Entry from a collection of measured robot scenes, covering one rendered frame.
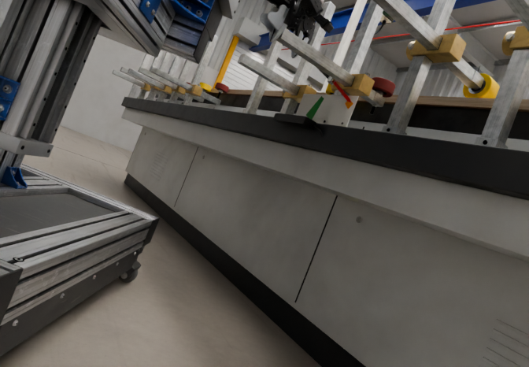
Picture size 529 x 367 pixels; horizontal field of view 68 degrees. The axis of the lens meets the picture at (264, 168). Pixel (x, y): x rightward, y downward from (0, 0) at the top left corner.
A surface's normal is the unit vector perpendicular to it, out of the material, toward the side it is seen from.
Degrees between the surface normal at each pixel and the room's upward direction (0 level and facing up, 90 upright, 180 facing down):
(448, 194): 90
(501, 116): 90
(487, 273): 90
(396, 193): 90
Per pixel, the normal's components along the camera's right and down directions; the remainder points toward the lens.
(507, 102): -0.77, -0.33
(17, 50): 0.00, -0.03
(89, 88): 0.47, 0.16
